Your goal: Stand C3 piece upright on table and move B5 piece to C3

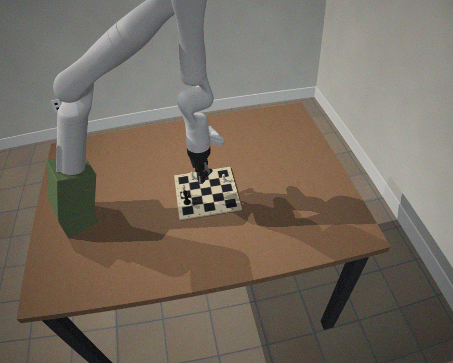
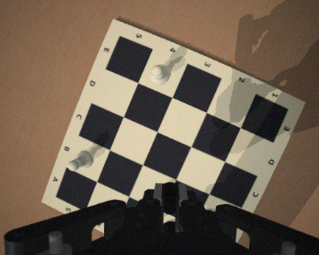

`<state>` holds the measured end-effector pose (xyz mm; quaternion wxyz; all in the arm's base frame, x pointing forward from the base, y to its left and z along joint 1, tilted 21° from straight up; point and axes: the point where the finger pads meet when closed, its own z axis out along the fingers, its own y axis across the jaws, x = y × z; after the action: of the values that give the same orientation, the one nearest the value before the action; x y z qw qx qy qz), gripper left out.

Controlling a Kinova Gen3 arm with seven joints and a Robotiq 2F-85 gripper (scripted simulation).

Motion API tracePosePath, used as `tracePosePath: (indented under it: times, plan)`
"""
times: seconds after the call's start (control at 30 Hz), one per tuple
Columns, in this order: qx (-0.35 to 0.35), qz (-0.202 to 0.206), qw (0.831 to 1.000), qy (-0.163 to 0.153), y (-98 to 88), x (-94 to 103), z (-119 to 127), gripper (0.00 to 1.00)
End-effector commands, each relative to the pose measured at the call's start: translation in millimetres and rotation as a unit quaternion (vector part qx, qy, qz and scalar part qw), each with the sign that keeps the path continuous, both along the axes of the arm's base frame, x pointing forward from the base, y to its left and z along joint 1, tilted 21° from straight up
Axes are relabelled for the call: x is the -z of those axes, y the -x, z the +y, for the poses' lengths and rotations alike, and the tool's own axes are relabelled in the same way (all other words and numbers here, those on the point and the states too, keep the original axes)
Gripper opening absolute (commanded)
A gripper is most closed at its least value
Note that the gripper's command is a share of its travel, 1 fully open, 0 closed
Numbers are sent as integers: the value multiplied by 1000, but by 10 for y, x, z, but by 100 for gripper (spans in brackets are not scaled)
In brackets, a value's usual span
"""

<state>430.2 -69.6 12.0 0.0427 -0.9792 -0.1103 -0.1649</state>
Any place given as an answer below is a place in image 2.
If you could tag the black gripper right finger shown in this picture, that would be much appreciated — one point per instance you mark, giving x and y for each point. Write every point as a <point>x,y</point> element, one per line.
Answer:
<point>218,229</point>

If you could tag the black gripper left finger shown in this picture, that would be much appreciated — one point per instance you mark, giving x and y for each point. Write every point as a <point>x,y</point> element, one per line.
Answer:
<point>71,233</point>

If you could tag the white pawn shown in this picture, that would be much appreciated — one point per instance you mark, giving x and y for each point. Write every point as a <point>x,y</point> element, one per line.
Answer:
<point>83,160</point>
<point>159,75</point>

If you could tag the cream and dark blue chessboard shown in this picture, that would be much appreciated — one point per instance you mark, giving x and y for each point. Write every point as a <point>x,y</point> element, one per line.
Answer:
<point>215,129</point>

